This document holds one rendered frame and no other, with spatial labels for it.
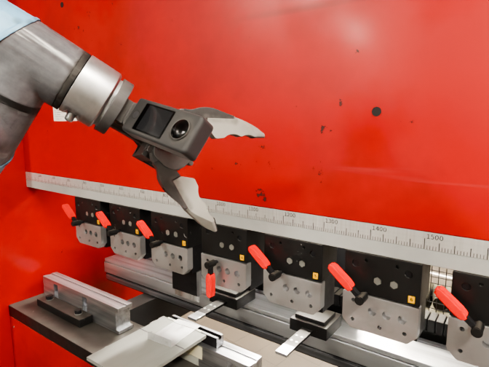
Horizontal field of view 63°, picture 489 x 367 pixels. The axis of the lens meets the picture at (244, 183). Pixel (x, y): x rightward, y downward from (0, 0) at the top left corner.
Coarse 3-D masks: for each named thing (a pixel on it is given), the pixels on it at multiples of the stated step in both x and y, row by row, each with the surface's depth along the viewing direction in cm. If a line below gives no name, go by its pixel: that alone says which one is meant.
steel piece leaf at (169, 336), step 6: (174, 324) 119; (162, 330) 115; (168, 330) 115; (174, 330) 115; (180, 330) 115; (186, 330) 115; (192, 330) 115; (150, 336) 111; (156, 336) 109; (162, 336) 108; (168, 336) 112; (174, 336) 112; (180, 336) 112; (162, 342) 108; (168, 342) 107; (174, 342) 109
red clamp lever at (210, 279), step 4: (212, 260) 102; (216, 260) 103; (204, 264) 101; (208, 264) 100; (212, 264) 101; (208, 268) 100; (212, 268) 102; (208, 272) 101; (212, 272) 102; (208, 276) 101; (212, 276) 102; (208, 280) 101; (212, 280) 102; (208, 284) 101; (212, 284) 102; (208, 288) 101; (212, 288) 102; (208, 292) 102; (212, 292) 102; (208, 296) 102
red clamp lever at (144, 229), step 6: (138, 222) 115; (144, 222) 116; (144, 228) 114; (144, 234) 114; (150, 234) 114; (150, 240) 113; (156, 240) 114; (162, 240) 115; (150, 246) 112; (156, 246) 113
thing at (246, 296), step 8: (216, 288) 136; (224, 288) 136; (216, 296) 136; (224, 296) 133; (232, 296) 133; (240, 296) 133; (248, 296) 136; (208, 304) 131; (216, 304) 131; (224, 304) 132; (232, 304) 132; (240, 304) 132; (200, 312) 125; (208, 312) 126
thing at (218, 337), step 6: (174, 318) 124; (180, 318) 123; (198, 324) 119; (204, 330) 117; (210, 330) 116; (210, 336) 113; (216, 336) 112; (222, 336) 113; (204, 342) 114; (210, 342) 113; (216, 342) 112; (222, 342) 114; (216, 348) 112
